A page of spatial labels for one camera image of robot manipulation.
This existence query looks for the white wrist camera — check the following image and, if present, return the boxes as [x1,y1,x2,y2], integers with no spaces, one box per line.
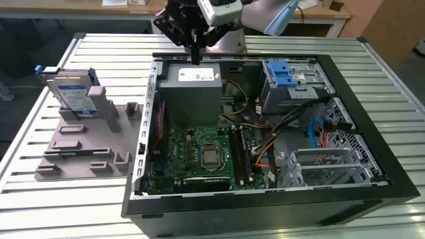
[197,0,242,27]

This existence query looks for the blue data wire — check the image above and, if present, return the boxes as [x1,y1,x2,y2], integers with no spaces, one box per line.
[307,117,333,150]

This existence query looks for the blue drive latch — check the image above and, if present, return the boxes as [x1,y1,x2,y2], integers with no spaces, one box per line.
[267,60,298,88]

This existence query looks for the black wire bundle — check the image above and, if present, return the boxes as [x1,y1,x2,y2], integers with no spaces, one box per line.
[251,98,333,160]

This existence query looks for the power wire with black plug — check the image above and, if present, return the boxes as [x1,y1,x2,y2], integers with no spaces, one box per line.
[319,119,355,150]

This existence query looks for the grey parts rack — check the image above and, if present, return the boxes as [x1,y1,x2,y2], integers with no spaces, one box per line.
[33,86,145,180]

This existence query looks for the wooden desk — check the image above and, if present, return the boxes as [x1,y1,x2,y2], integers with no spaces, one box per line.
[0,0,353,38]

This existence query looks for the grey stand foot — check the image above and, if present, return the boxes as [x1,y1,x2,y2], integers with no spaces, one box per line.
[0,82,14,102]

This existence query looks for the silver optical drive cage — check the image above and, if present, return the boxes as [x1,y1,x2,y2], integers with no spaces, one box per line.
[259,59,334,114]

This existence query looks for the brown wooden cabinet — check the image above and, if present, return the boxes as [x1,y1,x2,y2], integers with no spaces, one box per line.
[339,0,425,70]

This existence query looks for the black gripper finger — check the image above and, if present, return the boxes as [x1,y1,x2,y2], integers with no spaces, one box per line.
[195,23,233,65]
[153,8,197,65]

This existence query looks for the grey power supply unit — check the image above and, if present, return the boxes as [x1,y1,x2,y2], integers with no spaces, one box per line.
[155,62,222,129]

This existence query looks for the green motherboard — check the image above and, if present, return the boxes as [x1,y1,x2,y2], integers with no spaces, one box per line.
[145,125,266,195]

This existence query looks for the silver disk bay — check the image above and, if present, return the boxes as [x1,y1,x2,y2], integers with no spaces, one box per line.
[286,146,382,187]

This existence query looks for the black PC case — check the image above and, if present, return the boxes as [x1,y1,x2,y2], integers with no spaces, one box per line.
[119,51,421,237]

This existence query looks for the black RAM stick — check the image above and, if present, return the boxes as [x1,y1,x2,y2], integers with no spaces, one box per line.
[238,125,254,184]
[230,126,246,185]

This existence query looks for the silver CPU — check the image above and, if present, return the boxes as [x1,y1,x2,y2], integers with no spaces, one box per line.
[201,148,221,166]

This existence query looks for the yellow wires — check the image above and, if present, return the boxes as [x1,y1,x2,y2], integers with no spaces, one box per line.
[218,79,249,117]

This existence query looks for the black graphics card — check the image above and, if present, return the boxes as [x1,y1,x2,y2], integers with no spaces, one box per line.
[173,176,231,194]

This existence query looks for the orange flat wire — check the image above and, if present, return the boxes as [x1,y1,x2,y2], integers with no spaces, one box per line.
[254,148,275,169]

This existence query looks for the hard disk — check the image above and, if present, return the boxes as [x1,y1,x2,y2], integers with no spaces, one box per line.
[34,65,99,118]

